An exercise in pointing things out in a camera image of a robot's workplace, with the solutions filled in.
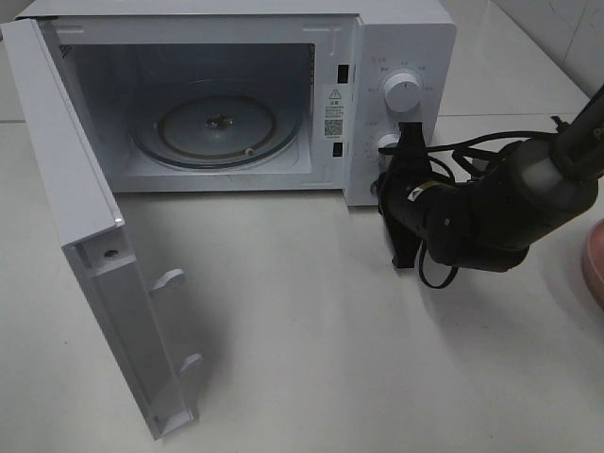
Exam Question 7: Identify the upper white power knob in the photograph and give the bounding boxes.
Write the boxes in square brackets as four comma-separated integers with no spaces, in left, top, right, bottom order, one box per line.
[382,70,422,113]

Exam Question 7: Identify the white microwave oven body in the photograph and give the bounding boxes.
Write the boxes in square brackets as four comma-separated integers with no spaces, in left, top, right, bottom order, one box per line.
[12,1,457,206]

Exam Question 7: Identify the lower white timer knob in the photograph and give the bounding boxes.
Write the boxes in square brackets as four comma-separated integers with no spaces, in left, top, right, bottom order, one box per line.
[377,133,400,171]

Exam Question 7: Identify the white warning label sticker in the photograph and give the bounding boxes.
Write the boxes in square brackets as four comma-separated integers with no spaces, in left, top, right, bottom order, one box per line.
[321,84,349,140]

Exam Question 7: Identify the glass microwave turntable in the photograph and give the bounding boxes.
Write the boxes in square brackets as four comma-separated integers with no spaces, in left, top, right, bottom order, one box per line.
[131,94,304,170]

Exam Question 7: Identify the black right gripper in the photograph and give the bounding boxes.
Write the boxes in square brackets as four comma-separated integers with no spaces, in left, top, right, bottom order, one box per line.
[377,122,448,269]

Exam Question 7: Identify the pink round plate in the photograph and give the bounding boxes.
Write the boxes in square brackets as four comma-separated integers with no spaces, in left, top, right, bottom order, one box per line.
[581,220,604,309]

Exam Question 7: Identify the white microwave door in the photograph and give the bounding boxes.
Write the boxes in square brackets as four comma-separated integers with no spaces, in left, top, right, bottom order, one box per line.
[2,19,201,439]

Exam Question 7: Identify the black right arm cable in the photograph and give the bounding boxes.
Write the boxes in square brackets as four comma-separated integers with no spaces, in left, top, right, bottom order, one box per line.
[375,134,562,289]

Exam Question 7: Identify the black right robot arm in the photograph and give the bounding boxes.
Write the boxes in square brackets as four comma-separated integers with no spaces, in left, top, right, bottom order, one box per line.
[374,92,603,287]

